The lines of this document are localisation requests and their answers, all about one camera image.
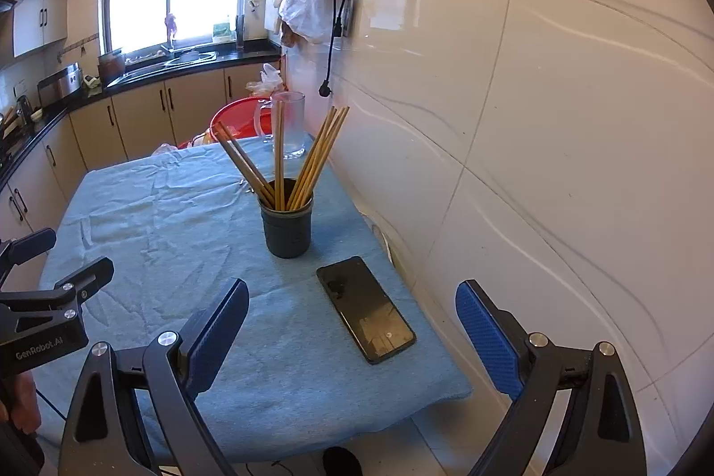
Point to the wooden chopstick diagonal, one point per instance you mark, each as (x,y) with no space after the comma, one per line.
(242,166)

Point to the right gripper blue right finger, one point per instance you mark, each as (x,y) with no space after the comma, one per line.
(495,335)

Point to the dark pot by window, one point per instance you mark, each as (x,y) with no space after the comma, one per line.
(111,66)

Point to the blue terry towel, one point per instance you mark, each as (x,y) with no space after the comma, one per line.
(179,228)

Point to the silver rice cooker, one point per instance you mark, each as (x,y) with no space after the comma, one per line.
(60,85)

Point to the wooden chopstick group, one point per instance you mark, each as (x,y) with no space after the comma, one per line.
(293,201)
(319,158)
(315,160)
(323,158)

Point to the clear glass pitcher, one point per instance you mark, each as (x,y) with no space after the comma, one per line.
(293,119)

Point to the dark grey utensil holder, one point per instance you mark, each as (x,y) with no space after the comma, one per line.
(287,233)

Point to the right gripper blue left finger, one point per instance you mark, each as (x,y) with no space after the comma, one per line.
(208,336)

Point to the black kitchen countertop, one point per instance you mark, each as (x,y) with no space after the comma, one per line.
(139,74)

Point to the red plastic basin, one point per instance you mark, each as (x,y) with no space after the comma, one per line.
(244,118)

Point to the black smartphone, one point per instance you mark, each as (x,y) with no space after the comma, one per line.
(368,313)

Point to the beige kitchen base cabinets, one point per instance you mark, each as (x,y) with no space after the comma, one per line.
(39,192)

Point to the person's left hand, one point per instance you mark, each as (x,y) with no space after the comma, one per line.
(24,412)

